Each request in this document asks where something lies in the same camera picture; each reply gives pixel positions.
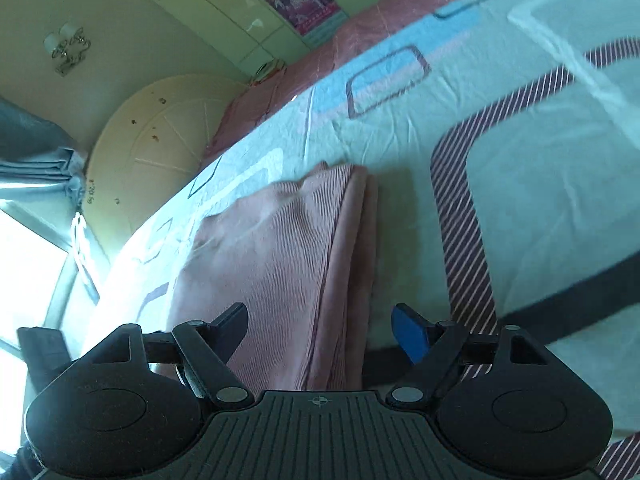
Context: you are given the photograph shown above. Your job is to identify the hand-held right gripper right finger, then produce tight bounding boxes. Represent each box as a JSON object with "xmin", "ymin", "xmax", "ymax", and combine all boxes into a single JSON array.
[{"xmin": 386, "ymin": 303, "xmax": 501, "ymax": 407}]

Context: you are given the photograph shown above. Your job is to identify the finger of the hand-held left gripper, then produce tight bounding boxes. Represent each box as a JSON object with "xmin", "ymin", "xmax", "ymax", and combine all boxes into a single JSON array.
[{"xmin": 17, "ymin": 327, "xmax": 69, "ymax": 393}]

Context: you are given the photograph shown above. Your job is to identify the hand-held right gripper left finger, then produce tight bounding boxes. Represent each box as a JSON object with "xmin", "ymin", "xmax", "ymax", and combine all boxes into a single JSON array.
[{"xmin": 141, "ymin": 302, "xmax": 256, "ymax": 408}]

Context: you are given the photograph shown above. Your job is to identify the pink ribbed shirt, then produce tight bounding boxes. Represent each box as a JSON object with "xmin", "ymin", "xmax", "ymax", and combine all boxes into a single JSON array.
[{"xmin": 166, "ymin": 161, "xmax": 382, "ymax": 394}]

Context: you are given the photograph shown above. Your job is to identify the window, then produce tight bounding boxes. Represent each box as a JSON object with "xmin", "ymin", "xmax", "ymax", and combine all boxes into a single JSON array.
[{"xmin": 0, "ymin": 199, "xmax": 101, "ymax": 456}]

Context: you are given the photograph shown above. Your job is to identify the cream round headboard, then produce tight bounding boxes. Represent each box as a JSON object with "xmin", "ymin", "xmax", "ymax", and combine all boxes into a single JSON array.
[{"xmin": 84, "ymin": 74, "xmax": 251, "ymax": 243}]

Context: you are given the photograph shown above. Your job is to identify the patterned light green blanket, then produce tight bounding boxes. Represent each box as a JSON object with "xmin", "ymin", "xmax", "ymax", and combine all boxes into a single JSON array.
[{"xmin": 80, "ymin": 0, "xmax": 640, "ymax": 480}]

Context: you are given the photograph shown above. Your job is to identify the blue-grey curtain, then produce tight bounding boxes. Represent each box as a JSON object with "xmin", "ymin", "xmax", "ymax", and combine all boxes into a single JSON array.
[{"xmin": 0, "ymin": 96, "xmax": 103, "ymax": 306}]

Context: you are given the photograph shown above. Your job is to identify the stack of books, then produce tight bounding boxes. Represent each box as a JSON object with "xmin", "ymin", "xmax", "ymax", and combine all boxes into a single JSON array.
[{"xmin": 249, "ymin": 59, "xmax": 289, "ymax": 84}]

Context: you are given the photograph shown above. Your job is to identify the cream wardrobe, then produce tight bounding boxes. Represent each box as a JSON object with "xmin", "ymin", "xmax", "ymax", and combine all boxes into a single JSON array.
[{"xmin": 92, "ymin": 0, "xmax": 441, "ymax": 81}]

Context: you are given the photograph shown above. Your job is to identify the wall lamp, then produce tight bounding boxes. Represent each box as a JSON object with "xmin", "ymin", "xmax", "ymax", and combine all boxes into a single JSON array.
[{"xmin": 43, "ymin": 23, "xmax": 93, "ymax": 77}]

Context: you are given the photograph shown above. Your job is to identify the wall poster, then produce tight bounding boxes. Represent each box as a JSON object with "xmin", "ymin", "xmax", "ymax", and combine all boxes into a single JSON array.
[{"xmin": 266, "ymin": 0, "xmax": 352, "ymax": 37}]

